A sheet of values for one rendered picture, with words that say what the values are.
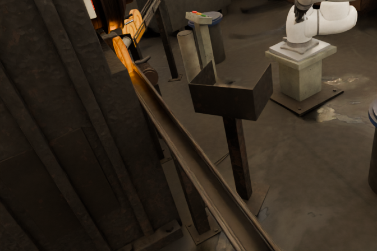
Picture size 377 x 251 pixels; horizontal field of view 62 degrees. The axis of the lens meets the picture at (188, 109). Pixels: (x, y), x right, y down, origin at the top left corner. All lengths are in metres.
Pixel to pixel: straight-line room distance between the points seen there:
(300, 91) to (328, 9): 0.54
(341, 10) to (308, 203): 1.11
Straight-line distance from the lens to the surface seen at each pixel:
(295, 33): 2.10
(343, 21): 2.10
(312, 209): 1.63
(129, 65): 1.52
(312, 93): 2.33
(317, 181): 1.75
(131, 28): 2.12
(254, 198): 1.66
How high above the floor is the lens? 1.28
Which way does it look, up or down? 32 degrees down
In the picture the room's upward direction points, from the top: 14 degrees counter-clockwise
